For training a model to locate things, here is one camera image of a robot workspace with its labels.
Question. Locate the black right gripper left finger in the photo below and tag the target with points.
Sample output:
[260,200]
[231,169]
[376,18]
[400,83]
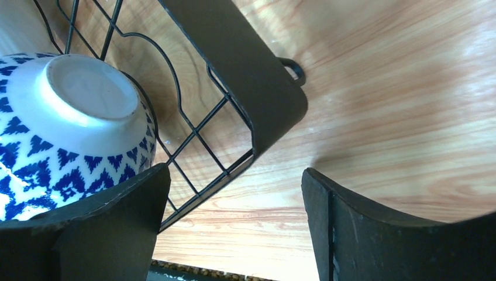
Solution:
[108,236]

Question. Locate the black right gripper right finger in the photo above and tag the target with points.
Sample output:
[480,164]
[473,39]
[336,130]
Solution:
[356,238]

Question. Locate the red and blue patterned bowl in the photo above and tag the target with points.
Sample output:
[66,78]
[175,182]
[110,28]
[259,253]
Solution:
[71,126]

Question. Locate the black wire dish rack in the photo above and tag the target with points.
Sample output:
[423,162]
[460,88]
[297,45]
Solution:
[264,90]

